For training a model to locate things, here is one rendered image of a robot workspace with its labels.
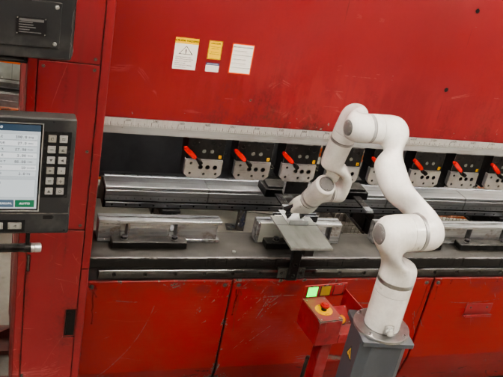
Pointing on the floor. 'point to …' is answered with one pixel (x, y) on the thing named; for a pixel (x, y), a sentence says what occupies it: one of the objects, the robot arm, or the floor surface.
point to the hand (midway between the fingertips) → (295, 213)
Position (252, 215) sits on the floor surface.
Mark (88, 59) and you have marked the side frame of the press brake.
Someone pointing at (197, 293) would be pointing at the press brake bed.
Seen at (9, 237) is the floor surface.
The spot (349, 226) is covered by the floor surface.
